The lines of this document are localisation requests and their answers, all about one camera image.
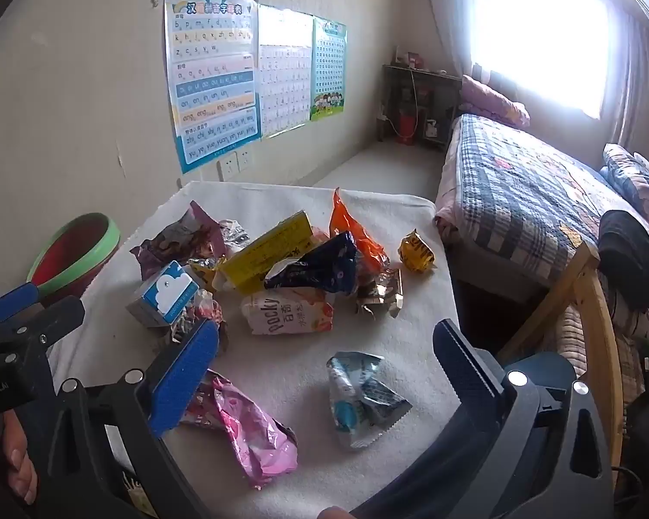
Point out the yellow black striped wrapper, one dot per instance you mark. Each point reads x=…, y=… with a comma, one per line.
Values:
x=416, y=251

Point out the teal grid wall poster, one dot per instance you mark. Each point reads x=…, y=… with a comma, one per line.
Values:
x=329, y=65

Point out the bed with plaid quilt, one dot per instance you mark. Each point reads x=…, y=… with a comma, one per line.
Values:
x=519, y=194

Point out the purple snack bag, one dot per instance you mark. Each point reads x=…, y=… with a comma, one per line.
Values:
x=176, y=240

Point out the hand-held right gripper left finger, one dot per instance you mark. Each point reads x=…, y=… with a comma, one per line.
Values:
x=184, y=378

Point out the sheer white curtain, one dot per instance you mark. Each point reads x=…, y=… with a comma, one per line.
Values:
x=449, y=11
x=638, y=81

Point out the blue white small carton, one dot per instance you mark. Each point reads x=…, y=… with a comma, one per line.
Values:
x=162, y=294

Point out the white pink snack box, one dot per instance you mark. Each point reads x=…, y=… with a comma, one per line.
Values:
x=286, y=316

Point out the light blue wrapper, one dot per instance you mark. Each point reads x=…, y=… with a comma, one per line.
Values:
x=362, y=400

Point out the dark metal shelf rack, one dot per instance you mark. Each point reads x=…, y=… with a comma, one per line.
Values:
x=427, y=92

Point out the black garment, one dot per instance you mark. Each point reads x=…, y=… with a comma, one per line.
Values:
x=630, y=257

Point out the yellow cardboard box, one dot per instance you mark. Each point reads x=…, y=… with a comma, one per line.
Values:
x=270, y=251

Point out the dark blue snack bag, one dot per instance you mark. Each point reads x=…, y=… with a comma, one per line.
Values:
x=319, y=267

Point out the pink folded blanket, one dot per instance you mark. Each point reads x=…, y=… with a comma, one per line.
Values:
x=492, y=100

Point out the person's right hand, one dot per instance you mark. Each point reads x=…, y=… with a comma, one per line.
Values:
x=335, y=513

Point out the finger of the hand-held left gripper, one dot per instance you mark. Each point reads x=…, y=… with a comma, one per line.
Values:
x=11, y=301
x=59, y=316

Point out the white table cloth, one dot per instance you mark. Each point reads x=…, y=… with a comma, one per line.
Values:
x=303, y=357

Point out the blue letter wall poster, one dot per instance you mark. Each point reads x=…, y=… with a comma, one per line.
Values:
x=211, y=81

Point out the cartoon printed blanket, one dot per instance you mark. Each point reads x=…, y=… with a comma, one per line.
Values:
x=630, y=319

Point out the blue floral pillow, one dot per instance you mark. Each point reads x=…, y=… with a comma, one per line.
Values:
x=633, y=181

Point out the bright window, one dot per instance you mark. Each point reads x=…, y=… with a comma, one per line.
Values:
x=541, y=27

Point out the silver gold wrapper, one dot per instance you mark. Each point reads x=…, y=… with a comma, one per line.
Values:
x=381, y=294

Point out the red silver wrapper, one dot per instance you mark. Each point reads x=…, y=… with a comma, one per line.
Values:
x=203, y=313

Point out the white wall socket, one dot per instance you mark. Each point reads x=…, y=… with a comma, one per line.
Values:
x=244, y=161
x=227, y=170

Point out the person's left hand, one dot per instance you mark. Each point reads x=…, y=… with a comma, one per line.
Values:
x=20, y=465

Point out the yellow silver wrapper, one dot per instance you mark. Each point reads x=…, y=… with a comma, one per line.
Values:
x=205, y=271

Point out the red bin with green rim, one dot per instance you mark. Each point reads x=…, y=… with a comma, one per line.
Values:
x=59, y=265

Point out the wooden chair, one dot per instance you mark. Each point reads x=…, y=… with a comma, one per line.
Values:
x=600, y=335

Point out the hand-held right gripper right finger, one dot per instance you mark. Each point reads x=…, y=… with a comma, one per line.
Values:
x=465, y=367

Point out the pink foil bag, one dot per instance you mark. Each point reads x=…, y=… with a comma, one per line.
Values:
x=249, y=432

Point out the white pink chart wall poster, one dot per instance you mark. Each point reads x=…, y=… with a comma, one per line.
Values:
x=284, y=70

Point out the red container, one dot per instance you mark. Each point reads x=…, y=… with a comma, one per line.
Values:
x=406, y=127

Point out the small white bottle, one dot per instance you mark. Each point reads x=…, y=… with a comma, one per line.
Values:
x=430, y=130

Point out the orange snack bag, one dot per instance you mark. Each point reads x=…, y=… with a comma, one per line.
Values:
x=351, y=227

